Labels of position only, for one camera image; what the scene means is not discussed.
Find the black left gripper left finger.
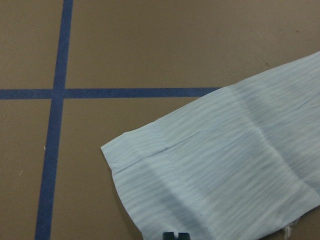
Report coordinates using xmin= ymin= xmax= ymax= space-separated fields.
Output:
xmin=162 ymin=232 xmax=175 ymax=240

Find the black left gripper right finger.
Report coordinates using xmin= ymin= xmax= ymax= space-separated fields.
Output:
xmin=177 ymin=232 xmax=190 ymax=240

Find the light blue button-up shirt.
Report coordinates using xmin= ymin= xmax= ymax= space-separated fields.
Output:
xmin=101 ymin=53 xmax=320 ymax=240

